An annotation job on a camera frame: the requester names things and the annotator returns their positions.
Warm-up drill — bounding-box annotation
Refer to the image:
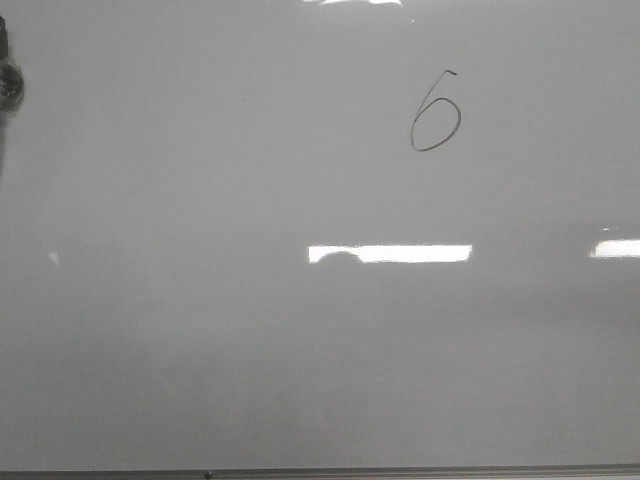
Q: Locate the grey aluminium whiteboard frame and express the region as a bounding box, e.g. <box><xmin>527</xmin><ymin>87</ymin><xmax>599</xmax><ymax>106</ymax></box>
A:
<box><xmin>1</xmin><ymin>463</ymin><xmax>639</xmax><ymax>479</ymax></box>

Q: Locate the white glossy whiteboard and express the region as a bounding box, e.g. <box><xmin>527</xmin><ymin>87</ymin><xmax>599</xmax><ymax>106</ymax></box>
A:
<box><xmin>1</xmin><ymin>1</ymin><xmax>639</xmax><ymax>470</ymax></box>

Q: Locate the black object at left edge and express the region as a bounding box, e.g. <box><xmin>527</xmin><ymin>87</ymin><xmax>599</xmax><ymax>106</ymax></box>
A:
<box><xmin>1</xmin><ymin>18</ymin><xmax>24</xmax><ymax>111</ymax></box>

